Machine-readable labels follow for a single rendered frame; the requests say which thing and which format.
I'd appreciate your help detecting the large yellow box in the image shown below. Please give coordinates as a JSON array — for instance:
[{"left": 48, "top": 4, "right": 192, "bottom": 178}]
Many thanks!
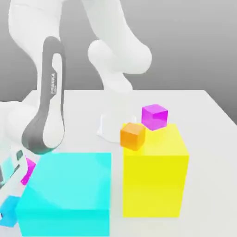
[{"left": 122, "top": 123, "right": 190, "bottom": 218}]

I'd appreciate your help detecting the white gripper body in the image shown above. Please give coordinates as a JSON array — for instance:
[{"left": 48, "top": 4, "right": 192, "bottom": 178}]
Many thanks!
[{"left": 0, "top": 161, "right": 31, "bottom": 206}]

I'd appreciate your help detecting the large cyan box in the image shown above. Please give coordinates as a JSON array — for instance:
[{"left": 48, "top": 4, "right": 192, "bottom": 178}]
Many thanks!
[{"left": 15, "top": 152, "right": 112, "bottom": 237}]

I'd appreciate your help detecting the small orange cube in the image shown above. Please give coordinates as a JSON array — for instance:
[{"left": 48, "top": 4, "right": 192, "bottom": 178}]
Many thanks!
[{"left": 119, "top": 122, "right": 146, "bottom": 151}]

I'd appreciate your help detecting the small blue cube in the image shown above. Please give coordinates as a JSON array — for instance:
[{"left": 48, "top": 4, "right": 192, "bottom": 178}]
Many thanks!
[{"left": 0, "top": 195, "right": 20, "bottom": 228}]

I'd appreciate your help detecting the small magenta cube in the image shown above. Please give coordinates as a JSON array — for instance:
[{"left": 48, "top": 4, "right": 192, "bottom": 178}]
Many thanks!
[
  {"left": 141, "top": 103, "right": 168, "bottom": 131},
  {"left": 20, "top": 157, "right": 37, "bottom": 186}
]

